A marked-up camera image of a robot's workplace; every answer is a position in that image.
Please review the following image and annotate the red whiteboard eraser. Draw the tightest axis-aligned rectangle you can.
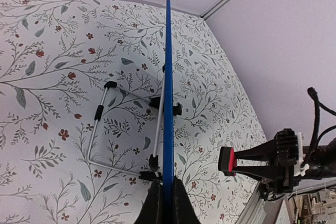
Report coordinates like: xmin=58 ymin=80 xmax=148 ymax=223
xmin=218 ymin=146 xmax=235 ymax=176

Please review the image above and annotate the blue-framed whiteboard with writing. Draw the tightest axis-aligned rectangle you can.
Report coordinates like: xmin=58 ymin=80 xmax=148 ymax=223
xmin=162 ymin=0 xmax=174 ymax=223

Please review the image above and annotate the floral patterned table mat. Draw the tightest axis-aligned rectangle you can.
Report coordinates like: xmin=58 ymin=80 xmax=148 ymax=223
xmin=1 ymin=0 xmax=265 ymax=223

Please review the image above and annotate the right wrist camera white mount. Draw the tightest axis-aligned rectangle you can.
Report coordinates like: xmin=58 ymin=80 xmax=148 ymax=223
xmin=274 ymin=129 xmax=310 ymax=177

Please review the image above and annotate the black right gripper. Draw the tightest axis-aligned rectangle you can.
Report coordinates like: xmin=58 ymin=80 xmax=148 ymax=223
xmin=232 ymin=129 xmax=335 ymax=195

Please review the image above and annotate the aluminium front rail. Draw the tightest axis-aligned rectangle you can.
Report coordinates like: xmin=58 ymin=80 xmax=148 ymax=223
xmin=235 ymin=189 xmax=283 ymax=224

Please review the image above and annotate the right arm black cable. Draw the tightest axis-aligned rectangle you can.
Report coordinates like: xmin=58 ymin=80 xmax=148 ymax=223
xmin=301 ymin=87 xmax=336 ymax=164

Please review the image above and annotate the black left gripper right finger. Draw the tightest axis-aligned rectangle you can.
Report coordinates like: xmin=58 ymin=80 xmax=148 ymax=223
xmin=172 ymin=177 xmax=201 ymax=224

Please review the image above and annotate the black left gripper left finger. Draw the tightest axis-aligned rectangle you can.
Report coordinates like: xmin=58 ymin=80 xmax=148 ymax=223
xmin=134 ymin=179 xmax=162 ymax=224

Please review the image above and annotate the black whiteboard stand foot right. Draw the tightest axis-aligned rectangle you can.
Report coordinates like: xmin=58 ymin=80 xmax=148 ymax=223
xmin=173 ymin=103 xmax=182 ymax=116

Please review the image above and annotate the whiteboard wire kickstand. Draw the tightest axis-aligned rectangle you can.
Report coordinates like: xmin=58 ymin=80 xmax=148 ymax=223
xmin=88 ymin=63 xmax=166 ymax=182

